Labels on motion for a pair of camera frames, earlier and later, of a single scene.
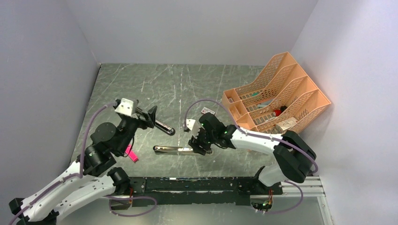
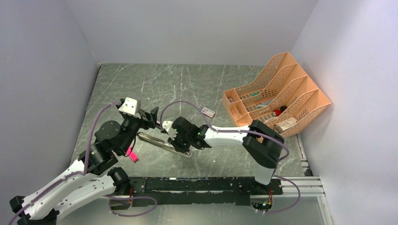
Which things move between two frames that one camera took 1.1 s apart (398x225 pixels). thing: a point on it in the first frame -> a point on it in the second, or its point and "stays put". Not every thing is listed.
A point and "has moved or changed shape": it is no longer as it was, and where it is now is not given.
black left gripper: x=144 y=123 stays put
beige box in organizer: x=286 y=123 stays put
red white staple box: x=205 y=110 stays put
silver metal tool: x=175 y=150 has moved or changed shape
